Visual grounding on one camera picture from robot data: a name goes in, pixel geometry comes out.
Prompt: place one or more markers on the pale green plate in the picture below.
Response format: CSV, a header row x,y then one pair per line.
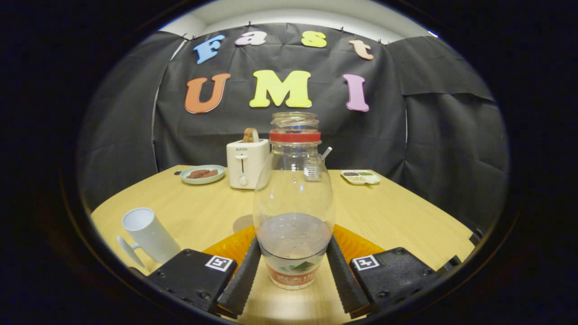
x,y
203,180

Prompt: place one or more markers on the wooden table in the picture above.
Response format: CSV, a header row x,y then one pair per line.
x,y
388,216

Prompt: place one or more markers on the white toaster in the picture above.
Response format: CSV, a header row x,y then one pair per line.
x,y
244,162

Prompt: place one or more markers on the brown toast slice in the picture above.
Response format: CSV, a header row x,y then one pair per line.
x,y
250,134

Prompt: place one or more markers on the clear plastic juice bottle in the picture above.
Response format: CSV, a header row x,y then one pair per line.
x,y
293,194

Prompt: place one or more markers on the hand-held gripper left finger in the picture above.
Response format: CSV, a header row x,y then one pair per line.
x,y
241,280

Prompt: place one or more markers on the white cup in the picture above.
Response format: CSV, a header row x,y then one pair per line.
x,y
149,234

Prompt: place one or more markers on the white divided dish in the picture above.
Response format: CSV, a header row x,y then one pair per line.
x,y
361,177

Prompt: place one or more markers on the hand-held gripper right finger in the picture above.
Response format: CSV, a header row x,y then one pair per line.
x,y
345,280

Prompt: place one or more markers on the brown meat piece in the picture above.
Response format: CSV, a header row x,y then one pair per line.
x,y
211,173
195,174

